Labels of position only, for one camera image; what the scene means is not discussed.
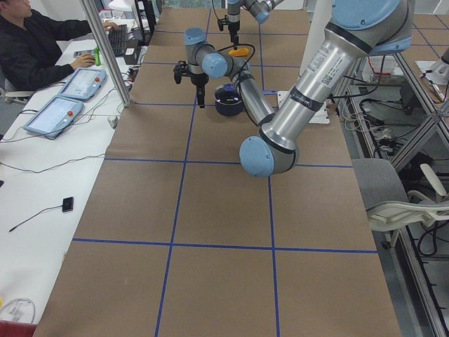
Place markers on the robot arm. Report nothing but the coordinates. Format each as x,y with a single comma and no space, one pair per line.
258,9
356,29

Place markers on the smartphone on desk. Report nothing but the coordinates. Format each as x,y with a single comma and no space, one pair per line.
83,52

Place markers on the dark blue saucepan purple handle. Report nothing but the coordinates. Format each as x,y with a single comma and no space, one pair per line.
229,111

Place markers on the glass pot lid purple knob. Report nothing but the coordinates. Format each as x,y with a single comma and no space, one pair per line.
227,95

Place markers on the far blue teach pendant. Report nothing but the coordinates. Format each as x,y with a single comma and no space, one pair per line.
83,84

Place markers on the blue teach pendant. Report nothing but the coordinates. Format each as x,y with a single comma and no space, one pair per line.
83,84
54,117

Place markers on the aluminium frame post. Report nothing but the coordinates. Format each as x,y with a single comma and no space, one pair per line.
99,34

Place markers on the near blue teach pendant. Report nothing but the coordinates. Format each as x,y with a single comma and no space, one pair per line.
54,117

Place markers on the black pad with cable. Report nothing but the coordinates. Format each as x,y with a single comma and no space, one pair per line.
67,205

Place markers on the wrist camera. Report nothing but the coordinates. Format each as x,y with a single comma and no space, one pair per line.
180,71
222,22

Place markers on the green bottle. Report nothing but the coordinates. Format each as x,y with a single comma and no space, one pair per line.
96,53

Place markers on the black keyboard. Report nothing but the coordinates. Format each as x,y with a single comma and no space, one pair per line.
118,39

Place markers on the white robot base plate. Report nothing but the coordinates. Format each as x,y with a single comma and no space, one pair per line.
320,116

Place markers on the seated person in black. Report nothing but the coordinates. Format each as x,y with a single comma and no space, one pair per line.
29,46

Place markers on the brown paper table cover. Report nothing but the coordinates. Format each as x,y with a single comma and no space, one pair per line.
177,239

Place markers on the yellow toy corn cob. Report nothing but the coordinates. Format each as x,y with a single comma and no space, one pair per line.
239,52

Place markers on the grey office chair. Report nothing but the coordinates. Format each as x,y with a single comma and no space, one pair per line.
389,207

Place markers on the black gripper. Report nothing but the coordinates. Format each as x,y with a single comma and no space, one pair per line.
198,81
233,27

